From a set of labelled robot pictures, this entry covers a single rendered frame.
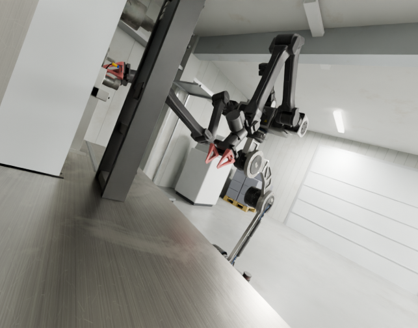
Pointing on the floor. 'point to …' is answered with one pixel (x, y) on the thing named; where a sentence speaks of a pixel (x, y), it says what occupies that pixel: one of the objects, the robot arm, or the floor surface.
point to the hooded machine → (201, 177)
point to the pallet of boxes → (238, 180)
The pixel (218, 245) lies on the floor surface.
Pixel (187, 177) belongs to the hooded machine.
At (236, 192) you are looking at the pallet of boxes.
